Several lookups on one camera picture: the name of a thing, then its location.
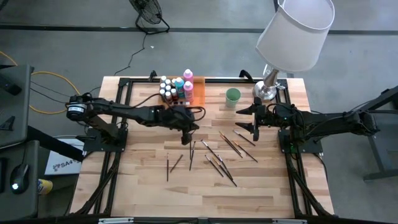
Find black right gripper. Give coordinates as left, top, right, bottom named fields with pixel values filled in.
left=234, top=96, right=279, bottom=142

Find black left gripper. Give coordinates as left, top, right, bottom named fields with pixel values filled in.
left=169, top=105, right=200, bottom=146

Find large pink paint bottle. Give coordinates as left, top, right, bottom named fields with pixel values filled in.
left=182, top=68, right=195, bottom=85
left=183, top=80, right=195, bottom=103

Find large teal paint bottle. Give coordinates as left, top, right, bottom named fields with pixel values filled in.
left=174, top=77, right=186, bottom=100

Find paint brush pale bristles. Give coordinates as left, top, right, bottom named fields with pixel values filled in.
left=200, top=139, right=221, bottom=160

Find green plastic cup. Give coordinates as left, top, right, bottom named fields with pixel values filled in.
left=225, top=88, right=243, bottom=109

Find orange plastic bin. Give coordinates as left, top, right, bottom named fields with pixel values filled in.
left=158, top=75, right=206, bottom=108

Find table lamp white shade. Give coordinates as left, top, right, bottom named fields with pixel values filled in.
left=252, top=0, right=336, bottom=103

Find black floor fan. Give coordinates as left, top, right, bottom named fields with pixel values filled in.
left=128, top=0, right=170, bottom=35

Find black side table stand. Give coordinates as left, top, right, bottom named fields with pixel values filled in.
left=341, top=85, right=398, bottom=183

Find white printed cardboard box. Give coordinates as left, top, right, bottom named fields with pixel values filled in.
left=44, top=136, right=85, bottom=176

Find black diagonal beam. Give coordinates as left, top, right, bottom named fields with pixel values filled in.
left=27, top=126, right=85, bottom=162

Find yellow can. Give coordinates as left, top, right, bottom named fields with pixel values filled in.
left=37, top=179, right=53, bottom=195

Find dark grey desk panel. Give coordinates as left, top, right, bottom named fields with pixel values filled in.
left=0, top=64, right=35, bottom=149

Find black computer mouse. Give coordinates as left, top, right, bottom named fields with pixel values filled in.
left=9, top=164, right=30, bottom=195

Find black computer desk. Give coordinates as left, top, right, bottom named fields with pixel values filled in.
left=0, top=139, right=40, bottom=222

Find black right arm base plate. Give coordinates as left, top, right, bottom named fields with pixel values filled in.
left=278, top=129, right=324, bottom=154

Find silver front frame rail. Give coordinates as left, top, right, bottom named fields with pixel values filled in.
left=98, top=217, right=308, bottom=224

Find black fan power cable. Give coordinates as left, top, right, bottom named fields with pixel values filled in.
left=113, top=30, right=149, bottom=77

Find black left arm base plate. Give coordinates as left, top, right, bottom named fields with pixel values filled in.
left=83, top=128, right=129, bottom=152

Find black floor cable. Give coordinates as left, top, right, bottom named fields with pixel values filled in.
left=29, top=87, right=75, bottom=105
left=29, top=80, right=75, bottom=99

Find yellow extension cable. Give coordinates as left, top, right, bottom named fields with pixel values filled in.
left=0, top=51, right=81, bottom=115

